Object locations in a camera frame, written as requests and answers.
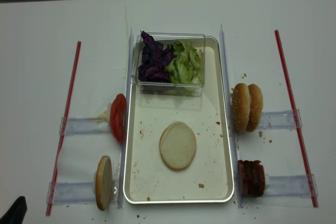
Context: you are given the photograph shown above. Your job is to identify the clear plastic salad box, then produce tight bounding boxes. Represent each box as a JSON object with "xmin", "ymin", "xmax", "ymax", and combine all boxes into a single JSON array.
[{"xmin": 131, "ymin": 31, "xmax": 205, "ymax": 96}]

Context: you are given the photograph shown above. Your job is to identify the black object at corner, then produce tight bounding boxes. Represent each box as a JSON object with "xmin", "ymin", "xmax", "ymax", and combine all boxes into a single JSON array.
[{"xmin": 0, "ymin": 196, "xmax": 27, "ymax": 224}]

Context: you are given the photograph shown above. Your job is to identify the clear patty holder rail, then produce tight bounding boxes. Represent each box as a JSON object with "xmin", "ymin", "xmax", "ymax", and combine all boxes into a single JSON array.
[{"xmin": 264, "ymin": 174, "xmax": 318, "ymax": 197}]

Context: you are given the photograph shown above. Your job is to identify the stack of meat patties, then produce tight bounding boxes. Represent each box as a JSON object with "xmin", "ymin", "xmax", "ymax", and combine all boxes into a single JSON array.
[{"xmin": 238, "ymin": 160, "xmax": 266, "ymax": 197}]

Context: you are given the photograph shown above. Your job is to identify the green lettuce leaves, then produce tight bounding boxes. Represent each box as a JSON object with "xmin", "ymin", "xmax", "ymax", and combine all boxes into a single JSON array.
[{"xmin": 165, "ymin": 41, "xmax": 204, "ymax": 84}]

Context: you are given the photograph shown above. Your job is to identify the sesame bun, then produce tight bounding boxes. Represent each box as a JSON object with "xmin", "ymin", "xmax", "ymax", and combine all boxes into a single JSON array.
[
  {"xmin": 232, "ymin": 83, "xmax": 251, "ymax": 133},
  {"xmin": 246, "ymin": 84, "xmax": 264, "ymax": 132}
]

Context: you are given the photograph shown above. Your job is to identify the left red straw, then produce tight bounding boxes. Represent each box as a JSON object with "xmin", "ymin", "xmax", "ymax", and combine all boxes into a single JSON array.
[{"xmin": 45, "ymin": 41, "xmax": 81, "ymax": 216}]

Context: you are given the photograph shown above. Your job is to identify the clear tomato holder rail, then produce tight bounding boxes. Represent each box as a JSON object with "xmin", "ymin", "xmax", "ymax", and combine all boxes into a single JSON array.
[{"xmin": 59, "ymin": 118, "xmax": 111, "ymax": 136}]

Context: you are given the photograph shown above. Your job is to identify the red straw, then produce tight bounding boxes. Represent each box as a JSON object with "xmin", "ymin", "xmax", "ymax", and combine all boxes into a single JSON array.
[
  {"xmin": 274, "ymin": 29, "xmax": 319, "ymax": 208},
  {"xmin": 45, "ymin": 41, "xmax": 81, "ymax": 216}
]

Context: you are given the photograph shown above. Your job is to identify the clear bun slice holder rail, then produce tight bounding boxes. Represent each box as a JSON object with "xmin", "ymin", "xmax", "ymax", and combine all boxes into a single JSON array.
[{"xmin": 46, "ymin": 182, "xmax": 96, "ymax": 205}]

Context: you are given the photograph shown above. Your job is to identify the bun bottom on tray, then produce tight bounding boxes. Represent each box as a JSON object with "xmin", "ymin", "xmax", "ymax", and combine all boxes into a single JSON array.
[{"xmin": 159, "ymin": 122, "xmax": 197, "ymax": 170}]

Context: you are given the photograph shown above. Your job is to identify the sesame bun top front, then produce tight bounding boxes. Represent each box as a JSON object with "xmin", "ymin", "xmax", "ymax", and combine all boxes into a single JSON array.
[{"xmin": 232, "ymin": 83, "xmax": 251, "ymax": 133}]

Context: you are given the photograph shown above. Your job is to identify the upright bun half slice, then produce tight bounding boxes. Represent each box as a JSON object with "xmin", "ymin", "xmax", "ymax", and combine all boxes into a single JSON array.
[{"xmin": 95, "ymin": 156, "xmax": 112, "ymax": 211}]

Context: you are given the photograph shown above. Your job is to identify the right red straw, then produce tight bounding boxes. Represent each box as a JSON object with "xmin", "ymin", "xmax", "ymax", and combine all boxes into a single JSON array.
[{"xmin": 274, "ymin": 29, "xmax": 319, "ymax": 208}]

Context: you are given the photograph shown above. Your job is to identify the clear sesame bun holder rail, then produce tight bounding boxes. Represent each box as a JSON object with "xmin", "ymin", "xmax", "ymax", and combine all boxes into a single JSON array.
[{"xmin": 257, "ymin": 110, "xmax": 302, "ymax": 130}]

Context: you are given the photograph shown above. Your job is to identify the sesame bun top rear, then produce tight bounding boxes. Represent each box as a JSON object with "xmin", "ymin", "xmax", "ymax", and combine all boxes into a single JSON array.
[{"xmin": 246, "ymin": 84, "xmax": 264, "ymax": 132}]

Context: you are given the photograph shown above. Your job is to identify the red tomato slice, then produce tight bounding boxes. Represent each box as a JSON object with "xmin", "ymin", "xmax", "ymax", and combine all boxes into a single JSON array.
[{"xmin": 109, "ymin": 93, "xmax": 127, "ymax": 144}]

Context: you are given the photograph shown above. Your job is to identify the purple cabbage leaves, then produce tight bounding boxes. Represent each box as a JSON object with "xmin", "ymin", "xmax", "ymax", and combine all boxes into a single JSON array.
[{"xmin": 138, "ymin": 31, "xmax": 174, "ymax": 83}]

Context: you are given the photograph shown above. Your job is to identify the white metal tray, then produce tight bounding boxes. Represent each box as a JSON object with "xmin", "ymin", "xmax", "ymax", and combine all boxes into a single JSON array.
[{"xmin": 123, "ymin": 36, "xmax": 234, "ymax": 204}]

